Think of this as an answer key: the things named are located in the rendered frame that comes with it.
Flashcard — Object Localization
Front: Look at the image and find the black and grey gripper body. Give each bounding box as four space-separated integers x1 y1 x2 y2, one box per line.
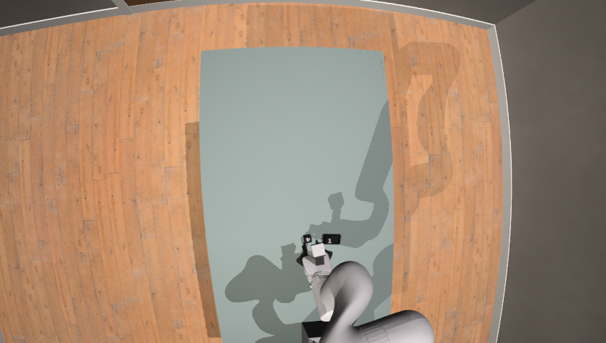
302 252 332 282

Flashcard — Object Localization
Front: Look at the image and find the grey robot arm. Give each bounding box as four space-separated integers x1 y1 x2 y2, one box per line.
309 261 434 343

